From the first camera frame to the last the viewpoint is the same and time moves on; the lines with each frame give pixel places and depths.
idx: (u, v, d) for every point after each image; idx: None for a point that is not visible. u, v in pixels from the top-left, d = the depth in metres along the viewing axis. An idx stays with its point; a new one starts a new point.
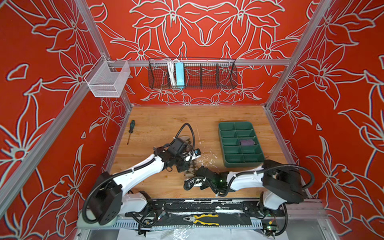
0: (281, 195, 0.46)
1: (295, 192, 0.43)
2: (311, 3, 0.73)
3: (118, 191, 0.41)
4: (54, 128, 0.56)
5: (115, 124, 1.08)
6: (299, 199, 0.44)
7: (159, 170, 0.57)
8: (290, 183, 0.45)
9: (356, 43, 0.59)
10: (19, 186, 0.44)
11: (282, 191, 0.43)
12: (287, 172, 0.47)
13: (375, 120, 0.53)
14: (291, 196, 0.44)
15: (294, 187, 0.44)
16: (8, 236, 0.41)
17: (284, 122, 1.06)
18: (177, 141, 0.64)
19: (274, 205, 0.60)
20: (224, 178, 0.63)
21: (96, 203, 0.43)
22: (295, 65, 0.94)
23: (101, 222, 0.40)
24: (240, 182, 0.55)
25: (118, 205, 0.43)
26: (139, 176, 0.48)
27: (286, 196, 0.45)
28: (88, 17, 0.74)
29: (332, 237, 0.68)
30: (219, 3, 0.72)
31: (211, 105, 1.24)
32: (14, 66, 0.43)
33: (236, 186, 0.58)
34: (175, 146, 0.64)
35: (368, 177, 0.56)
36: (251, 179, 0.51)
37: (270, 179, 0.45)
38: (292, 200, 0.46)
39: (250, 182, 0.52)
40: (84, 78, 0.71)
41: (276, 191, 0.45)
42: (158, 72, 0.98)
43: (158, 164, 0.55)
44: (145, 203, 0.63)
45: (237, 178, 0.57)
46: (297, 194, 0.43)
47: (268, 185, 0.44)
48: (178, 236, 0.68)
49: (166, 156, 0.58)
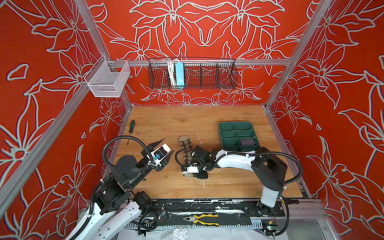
0: (265, 181, 0.48)
1: (277, 182, 0.46)
2: (311, 3, 0.73)
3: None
4: (54, 128, 0.56)
5: (115, 124, 1.08)
6: (279, 188, 0.46)
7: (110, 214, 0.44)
8: (275, 173, 0.48)
9: (356, 43, 0.59)
10: (19, 187, 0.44)
11: (267, 176, 0.46)
12: (277, 163, 0.49)
13: (375, 120, 0.53)
14: (273, 184, 0.47)
15: (278, 178, 0.47)
16: (8, 236, 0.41)
17: (284, 122, 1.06)
18: (117, 170, 0.41)
19: (271, 201, 0.60)
20: (213, 152, 0.66)
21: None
22: (295, 65, 0.94)
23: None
24: (229, 161, 0.58)
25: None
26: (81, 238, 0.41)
27: (269, 183, 0.48)
28: (88, 17, 0.74)
29: (332, 237, 0.68)
30: (219, 3, 0.72)
31: (211, 105, 1.24)
32: (14, 66, 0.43)
33: (224, 163, 0.60)
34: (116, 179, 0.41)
35: (367, 177, 0.56)
36: (241, 160, 0.53)
37: (259, 163, 0.47)
38: (272, 187, 0.48)
39: (239, 162, 0.54)
40: (84, 78, 0.71)
41: (262, 176, 0.47)
42: (158, 72, 0.98)
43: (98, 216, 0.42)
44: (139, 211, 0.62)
45: (228, 156, 0.59)
46: (278, 183, 0.46)
47: (256, 168, 0.46)
48: (178, 236, 0.68)
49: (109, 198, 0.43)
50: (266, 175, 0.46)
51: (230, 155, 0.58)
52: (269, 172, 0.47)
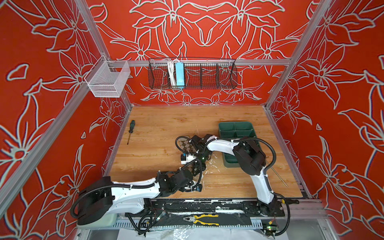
0: (243, 164, 0.55)
1: (253, 165, 0.54)
2: (311, 3, 0.73)
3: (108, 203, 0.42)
4: (54, 128, 0.56)
5: (115, 124, 1.08)
6: (253, 171, 0.53)
7: (153, 196, 0.55)
8: (254, 159, 0.55)
9: (356, 43, 0.59)
10: (19, 186, 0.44)
11: (244, 160, 0.53)
12: (256, 151, 0.56)
13: (375, 120, 0.53)
14: (249, 168, 0.54)
15: (255, 163, 0.54)
16: (8, 236, 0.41)
17: (284, 122, 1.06)
18: (181, 175, 0.61)
19: (263, 196, 0.63)
20: (206, 136, 0.74)
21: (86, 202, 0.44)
22: (295, 65, 0.94)
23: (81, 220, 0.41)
24: (216, 144, 0.66)
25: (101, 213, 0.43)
26: (132, 195, 0.49)
27: (246, 166, 0.55)
28: (88, 17, 0.74)
29: (332, 237, 0.68)
30: (219, 3, 0.72)
31: (211, 105, 1.24)
32: (14, 66, 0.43)
33: (213, 147, 0.69)
34: (177, 178, 0.62)
35: (368, 177, 0.56)
36: (227, 145, 0.60)
37: (240, 148, 0.54)
38: (249, 170, 0.55)
39: (225, 147, 0.62)
40: (84, 78, 0.71)
41: (240, 158, 0.54)
42: (158, 72, 0.98)
43: (154, 191, 0.54)
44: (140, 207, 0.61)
45: (217, 140, 0.66)
46: (253, 167, 0.53)
47: (236, 151, 0.54)
48: (178, 236, 0.68)
49: (165, 186, 0.59)
50: (242, 159, 0.54)
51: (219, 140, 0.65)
52: (247, 157, 0.54)
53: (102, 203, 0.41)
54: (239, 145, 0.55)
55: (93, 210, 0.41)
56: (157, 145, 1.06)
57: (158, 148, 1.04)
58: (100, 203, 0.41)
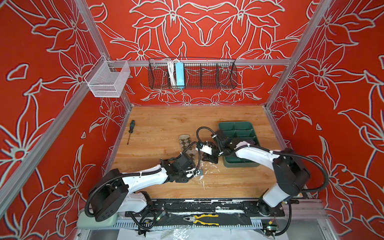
0: (283, 182, 0.47)
1: (296, 185, 0.45)
2: (311, 3, 0.73)
3: (124, 191, 0.42)
4: (54, 128, 0.56)
5: (115, 124, 1.08)
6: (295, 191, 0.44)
7: (161, 181, 0.57)
8: (298, 177, 0.46)
9: (356, 43, 0.59)
10: (19, 186, 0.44)
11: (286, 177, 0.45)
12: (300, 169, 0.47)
13: (375, 120, 0.53)
14: (290, 187, 0.45)
15: (299, 182, 0.45)
16: (8, 236, 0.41)
17: (284, 122, 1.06)
18: (183, 157, 0.66)
19: (270, 199, 0.61)
20: (234, 141, 0.66)
21: (97, 199, 0.43)
22: (295, 65, 0.94)
23: (97, 219, 0.41)
24: (249, 152, 0.57)
25: (118, 205, 0.44)
26: (143, 183, 0.50)
27: (286, 184, 0.46)
28: (88, 17, 0.74)
29: (332, 237, 0.68)
30: (219, 3, 0.72)
31: (211, 105, 1.24)
32: (14, 66, 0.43)
33: (243, 154, 0.60)
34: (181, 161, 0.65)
35: (368, 177, 0.56)
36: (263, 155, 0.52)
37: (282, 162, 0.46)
38: (290, 189, 0.46)
39: (258, 156, 0.54)
40: (84, 78, 0.71)
41: (280, 174, 0.46)
42: (158, 72, 0.98)
43: (162, 176, 0.56)
44: (144, 205, 0.62)
45: (250, 148, 0.58)
46: (296, 187, 0.44)
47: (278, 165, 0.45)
48: (178, 236, 0.68)
49: (170, 170, 0.60)
50: (283, 176, 0.45)
51: (252, 148, 0.57)
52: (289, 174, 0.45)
53: (117, 193, 0.41)
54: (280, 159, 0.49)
55: (110, 202, 0.41)
56: (157, 145, 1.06)
57: (158, 148, 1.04)
58: (115, 193, 0.42)
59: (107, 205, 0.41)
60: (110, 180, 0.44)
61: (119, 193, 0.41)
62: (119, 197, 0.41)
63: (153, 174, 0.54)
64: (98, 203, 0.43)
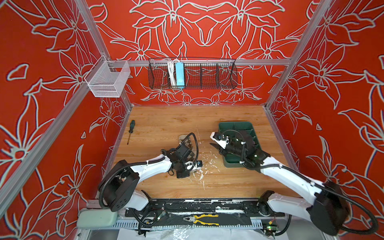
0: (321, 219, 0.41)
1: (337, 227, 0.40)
2: (311, 3, 0.73)
3: (135, 178, 0.44)
4: (54, 128, 0.56)
5: (115, 124, 1.08)
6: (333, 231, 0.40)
7: (166, 169, 0.60)
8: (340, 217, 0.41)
9: (356, 43, 0.59)
10: (19, 186, 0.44)
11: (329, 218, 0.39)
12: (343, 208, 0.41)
13: (375, 120, 0.53)
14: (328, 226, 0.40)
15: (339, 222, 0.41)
16: (8, 236, 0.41)
17: (284, 122, 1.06)
18: (184, 146, 0.70)
19: (277, 207, 0.60)
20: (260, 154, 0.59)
21: (109, 191, 0.44)
22: (295, 65, 0.94)
23: (112, 209, 0.42)
24: (279, 174, 0.50)
25: (130, 193, 0.45)
26: (149, 172, 0.52)
27: (323, 221, 0.41)
28: (88, 17, 0.74)
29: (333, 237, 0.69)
30: (219, 3, 0.72)
31: (211, 105, 1.24)
32: (14, 66, 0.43)
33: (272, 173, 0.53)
34: (181, 151, 0.69)
35: (368, 177, 0.56)
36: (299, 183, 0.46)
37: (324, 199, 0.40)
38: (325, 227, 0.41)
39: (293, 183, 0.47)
40: (84, 78, 0.71)
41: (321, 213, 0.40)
42: (158, 72, 0.98)
43: (166, 164, 0.58)
44: (146, 202, 0.63)
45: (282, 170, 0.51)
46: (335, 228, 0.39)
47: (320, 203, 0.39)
48: (178, 236, 0.68)
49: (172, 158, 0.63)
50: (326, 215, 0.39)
51: (283, 169, 0.51)
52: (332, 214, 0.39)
53: (128, 181, 0.43)
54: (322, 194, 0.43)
55: (122, 191, 0.42)
56: (157, 145, 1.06)
57: (158, 147, 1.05)
58: (126, 181, 0.43)
59: (119, 195, 0.42)
60: (120, 170, 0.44)
61: (131, 181, 0.43)
62: (132, 184, 0.43)
63: (158, 162, 0.56)
64: (110, 194, 0.43)
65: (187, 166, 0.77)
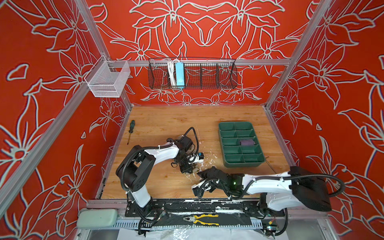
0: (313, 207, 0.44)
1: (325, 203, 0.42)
2: (311, 3, 0.73)
3: (151, 159, 0.48)
4: (54, 128, 0.56)
5: (115, 124, 1.08)
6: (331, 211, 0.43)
7: (175, 155, 0.66)
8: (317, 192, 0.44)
9: (356, 43, 0.59)
10: (19, 186, 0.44)
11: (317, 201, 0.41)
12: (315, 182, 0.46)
13: (375, 120, 0.53)
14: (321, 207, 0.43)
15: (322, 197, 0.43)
16: (8, 236, 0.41)
17: (284, 122, 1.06)
18: (186, 138, 0.76)
19: (279, 207, 0.59)
20: (238, 181, 0.59)
21: (128, 174, 0.47)
22: (295, 65, 0.94)
23: (133, 190, 0.46)
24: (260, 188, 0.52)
25: (147, 174, 0.49)
26: (161, 156, 0.57)
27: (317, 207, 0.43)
28: (88, 17, 0.74)
29: (332, 237, 0.68)
30: (219, 3, 0.72)
31: (211, 105, 1.24)
32: (14, 66, 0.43)
33: (253, 190, 0.55)
34: (185, 140, 0.76)
35: (367, 177, 0.56)
36: (275, 186, 0.48)
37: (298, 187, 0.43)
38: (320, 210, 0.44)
39: (273, 189, 0.50)
40: (84, 78, 0.71)
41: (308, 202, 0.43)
42: (158, 72, 0.98)
43: (175, 149, 0.64)
44: (148, 199, 0.64)
45: (256, 182, 0.54)
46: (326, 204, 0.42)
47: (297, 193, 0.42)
48: (178, 236, 0.68)
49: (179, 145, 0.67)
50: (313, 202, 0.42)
51: (259, 182, 0.53)
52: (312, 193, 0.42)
53: (146, 162, 0.47)
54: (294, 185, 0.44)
55: (142, 172, 0.46)
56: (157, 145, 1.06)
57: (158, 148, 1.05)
58: (144, 162, 0.47)
59: (139, 176, 0.46)
60: (136, 153, 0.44)
61: (148, 162, 0.47)
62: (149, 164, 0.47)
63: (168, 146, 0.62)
64: (129, 177, 0.47)
65: (189, 157, 0.80)
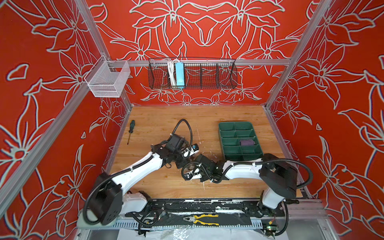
0: (277, 189, 0.46)
1: (289, 187, 0.45)
2: (311, 3, 0.73)
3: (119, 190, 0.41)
4: (54, 128, 0.56)
5: (115, 124, 1.08)
6: (292, 195, 0.44)
7: (158, 166, 0.56)
8: (286, 179, 0.46)
9: (356, 43, 0.59)
10: (19, 186, 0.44)
11: (278, 184, 0.44)
12: (285, 169, 0.48)
13: (375, 120, 0.53)
14: (285, 191, 0.45)
15: (289, 183, 0.45)
16: (8, 236, 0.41)
17: (284, 122, 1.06)
18: (175, 137, 0.64)
19: (274, 204, 0.60)
20: (220, 165, 0.64)
21: (97, 204, 0.42)
22: (295, 65, 0.94)
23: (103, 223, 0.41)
24: (236, 172, 0.57)
25: (119, 204, 0.43)
26: (139, 175, 0.49)
27: (282, 191, 0.45)
28: (88, 17, 0.74)
29: (332, 237, 0.68)
30: (219, 3, 0.72)
31: (211, 105, 1.24)
32: (14, 66, 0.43)
33: (232, 175, 0.59)
34: (172, 141, 0.64)
35: (368, 177, 0.56)
36: (249, 170, 0.51)
37: (267, 172, 0.46)
38: (287, 195, 0.46)
39: (246, 172, 0.53)
40: (84, 78, 0.71)
41: (273, 184, 0.45)
42: (158, 72, 0.98)
43: (156, 161, 0.54)
44: (145, 202, 0.63)
45: (234, 167, 0.57)
46: (289, 189, 0.44)
47: (265, 176, 0.45)
48: (178, 236, 0.68)
49: (165, 152, 0.59)
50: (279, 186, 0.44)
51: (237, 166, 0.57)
52: (279, 179, 0.45)
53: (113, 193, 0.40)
54: (265, 169, 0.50)
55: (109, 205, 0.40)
56: None
57: None
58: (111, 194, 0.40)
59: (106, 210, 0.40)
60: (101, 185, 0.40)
61: (115, 193, 0.40)
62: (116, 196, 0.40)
63: (147, 162, 0.52)
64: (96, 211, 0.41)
65: (183, 153, 0.73)
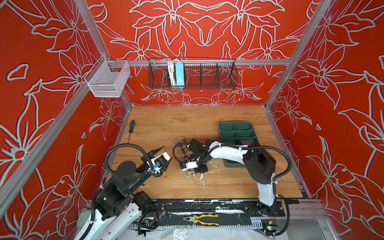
0: (253, 174, 0.51)
1: (265, 175, 0.49)
2: (311, 3, 0.73)
3: None
4: (54, 128, 0.56)
5: (115, 124, 1.08)
6: (266, 182, 0.49)
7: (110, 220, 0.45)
8: (265, 167, 0.51)
9: (356, 43, 0.59)
10: (19, 186, 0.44)
11: (256, 170, 0.48)
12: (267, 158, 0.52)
13: (375, 120, 0.53)
14: (261, 177, 0.49)
15: (266, 171, 0.50)
16: (8, 236, 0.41)
17: (284, 122, 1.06)
18: (120, 178, 0.42)
19: (269, 200, 0.61)
20: (207, 143, 0.68)
21: None
22: (295, 65, 0.94)
23: None
24: (221, 152, 0.59)
25: None
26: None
27: (258, 176, 0.50)
28: (88, 17, 0.74)
29: (332, 237, 0.68)
30: (219, 3, 0.72)
31: (211, 105, 1.24)
32: (14, 66, 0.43)
33: (217, 154, 0.62)
34: (117, 183, 0.42)
35: (368, 177, 0.56)
36: (233, 152, 0.55)
37: (250, 157, 0.49)
38: (261, 180, 0.51)
39: (231, 154, 0.56)
40: (84, 78, 0.71)
41: (251, 169, 0.50)
42: (158, 72, 0.98)
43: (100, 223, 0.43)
44: (139, 212, 0.63)
45: (221, 148, 0.60)
46: (265, 176, 0.49)
47: (247, 161, 0.48)
48: (178, 236, 0.68)
49: (109, 206, 0.44)
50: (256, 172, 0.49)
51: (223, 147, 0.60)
52: (259, 166, 0.49)
53: None
54: (248, 153, 0.53)
55: None
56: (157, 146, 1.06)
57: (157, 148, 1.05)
58: None
59: None
60: None
61: None
62: None
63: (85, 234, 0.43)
64: None
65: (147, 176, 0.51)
